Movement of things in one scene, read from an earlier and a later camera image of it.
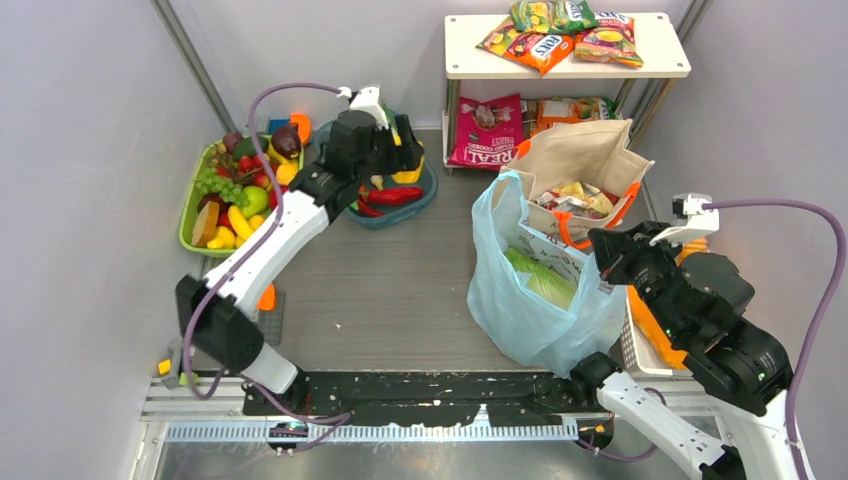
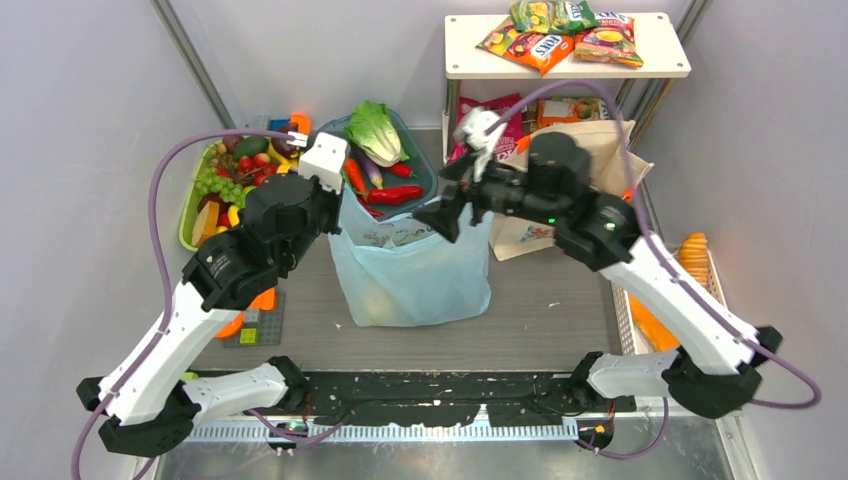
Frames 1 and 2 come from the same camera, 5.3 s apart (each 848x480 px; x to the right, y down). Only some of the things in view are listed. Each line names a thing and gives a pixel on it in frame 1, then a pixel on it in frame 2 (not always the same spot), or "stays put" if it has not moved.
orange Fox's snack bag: (540, 51) stays put
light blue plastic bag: (512, 315) → (403, 271)
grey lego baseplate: (272, 321) stays put
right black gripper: (614, 251) → (460, 195)
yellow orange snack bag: (612, 41) stays put
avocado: (246, 147) stays put
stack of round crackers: (696, 245) stays put
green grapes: (228, 191) stays put
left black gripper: (403, 142) → (329, 216)
